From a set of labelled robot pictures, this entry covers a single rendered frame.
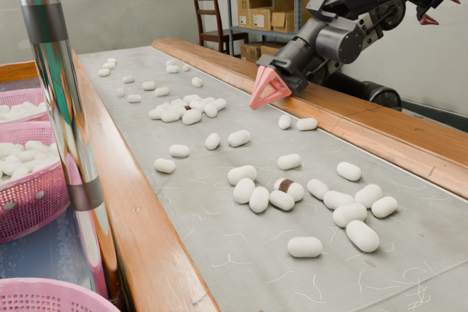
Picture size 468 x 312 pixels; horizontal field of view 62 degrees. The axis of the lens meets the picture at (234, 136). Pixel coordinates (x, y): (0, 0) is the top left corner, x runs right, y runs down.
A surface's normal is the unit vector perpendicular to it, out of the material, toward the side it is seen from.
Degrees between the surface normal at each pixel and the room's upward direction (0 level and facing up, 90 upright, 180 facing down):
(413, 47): 90
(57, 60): 90
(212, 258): 0
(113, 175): 0
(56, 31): 90
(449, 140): 0
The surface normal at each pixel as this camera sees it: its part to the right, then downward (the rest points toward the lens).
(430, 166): -0.69, -0.51
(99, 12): 0.47, 0.30
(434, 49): -0.88, 0.23
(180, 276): -0.07, -0.93
